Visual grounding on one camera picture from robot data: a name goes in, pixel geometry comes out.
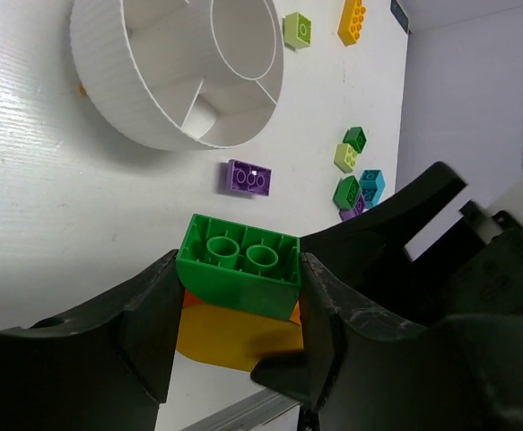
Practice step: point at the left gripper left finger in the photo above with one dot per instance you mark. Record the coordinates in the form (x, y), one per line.
(102, 365)

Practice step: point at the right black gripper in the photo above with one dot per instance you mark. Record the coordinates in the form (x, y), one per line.
(476, 266)

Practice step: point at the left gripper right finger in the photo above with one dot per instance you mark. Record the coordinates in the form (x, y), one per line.
(363, 367)

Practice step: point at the yellow lego brick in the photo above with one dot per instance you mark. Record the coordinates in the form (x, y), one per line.
(233, 339)

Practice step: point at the purple curved lego brick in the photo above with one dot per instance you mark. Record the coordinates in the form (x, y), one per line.
(359, 208)

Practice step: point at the green curved lego brick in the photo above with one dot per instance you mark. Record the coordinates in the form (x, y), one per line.
(240, 267)

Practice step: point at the dark green lego brick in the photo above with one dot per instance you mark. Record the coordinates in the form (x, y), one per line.
(347, 192)

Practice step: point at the dark green 2x2 lego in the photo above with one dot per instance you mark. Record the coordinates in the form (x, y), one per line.
(356, 138)

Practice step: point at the orange 2x4 lego brick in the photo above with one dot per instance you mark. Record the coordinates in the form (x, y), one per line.
(351, 21)

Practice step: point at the cyan lego brick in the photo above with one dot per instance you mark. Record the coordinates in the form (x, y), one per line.
(372, 184)

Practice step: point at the purple 2x4 lego brick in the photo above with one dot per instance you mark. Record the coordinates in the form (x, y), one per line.
(248, 178)

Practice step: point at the right blue table label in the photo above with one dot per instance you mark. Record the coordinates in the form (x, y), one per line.
(400, 15)

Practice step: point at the white round divided container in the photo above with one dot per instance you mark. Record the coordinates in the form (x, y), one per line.
(180, 75)

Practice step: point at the lime 2x2 lego brick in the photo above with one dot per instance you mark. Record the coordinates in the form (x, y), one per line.
(297, 30)

